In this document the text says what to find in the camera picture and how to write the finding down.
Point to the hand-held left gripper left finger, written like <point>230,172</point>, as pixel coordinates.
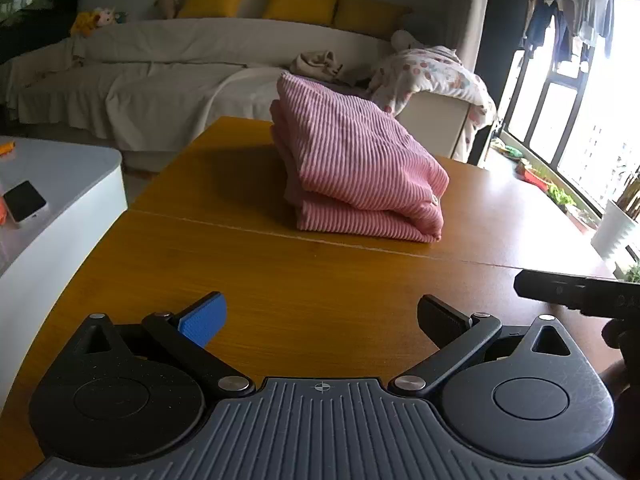
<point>202,322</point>

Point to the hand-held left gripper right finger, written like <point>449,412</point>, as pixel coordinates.
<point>440,317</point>

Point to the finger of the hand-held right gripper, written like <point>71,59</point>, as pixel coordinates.
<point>570,290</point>

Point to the pink ribbed garment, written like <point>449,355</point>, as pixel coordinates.
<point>350,160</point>

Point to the hanging clothes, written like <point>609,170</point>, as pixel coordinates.
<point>575,5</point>

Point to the white ribbed plant pot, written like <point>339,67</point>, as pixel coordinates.
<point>612,232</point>

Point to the green potted plant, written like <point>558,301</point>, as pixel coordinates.
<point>561,195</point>

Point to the red planter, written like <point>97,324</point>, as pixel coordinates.
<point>532,172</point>

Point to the white coffee table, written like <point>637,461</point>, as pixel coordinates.
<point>65,175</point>

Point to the black and white device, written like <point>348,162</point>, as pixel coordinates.
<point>25,202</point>

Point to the floral print blanket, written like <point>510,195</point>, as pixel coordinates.
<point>435,75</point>

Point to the sofa with white cover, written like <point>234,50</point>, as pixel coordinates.
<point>165,75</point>

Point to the small orange object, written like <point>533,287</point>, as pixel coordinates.
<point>7,149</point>

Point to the beige crumpled cloth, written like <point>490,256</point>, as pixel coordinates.
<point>315,64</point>

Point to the yellow cushion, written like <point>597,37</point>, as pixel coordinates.
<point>370,15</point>
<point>212,2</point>
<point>300,5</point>

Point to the beige plush toy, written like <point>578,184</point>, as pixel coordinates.
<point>167,5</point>

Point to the white pink plush toy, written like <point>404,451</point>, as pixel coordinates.
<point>104,17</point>

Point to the yellow plush toy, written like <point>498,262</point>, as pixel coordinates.
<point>82,24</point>

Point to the dark television screen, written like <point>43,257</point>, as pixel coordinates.
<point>35,20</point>

